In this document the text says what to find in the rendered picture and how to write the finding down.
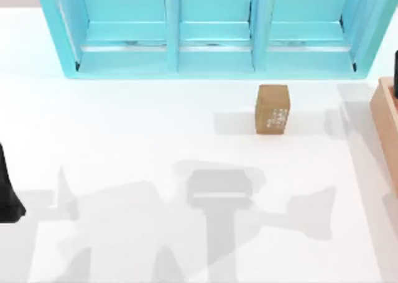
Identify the brown cardboard box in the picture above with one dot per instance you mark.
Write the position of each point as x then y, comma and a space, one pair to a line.
272, 109

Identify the light blue rack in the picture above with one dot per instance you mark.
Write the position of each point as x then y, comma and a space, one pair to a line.
174, 31

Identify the salmon-coloured shallow box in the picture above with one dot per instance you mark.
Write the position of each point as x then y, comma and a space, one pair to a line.
387, 109

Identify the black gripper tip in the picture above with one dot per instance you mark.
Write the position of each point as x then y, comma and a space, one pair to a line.
6, 196

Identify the black upright slab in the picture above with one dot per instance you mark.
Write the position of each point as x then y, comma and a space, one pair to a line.
396, 74

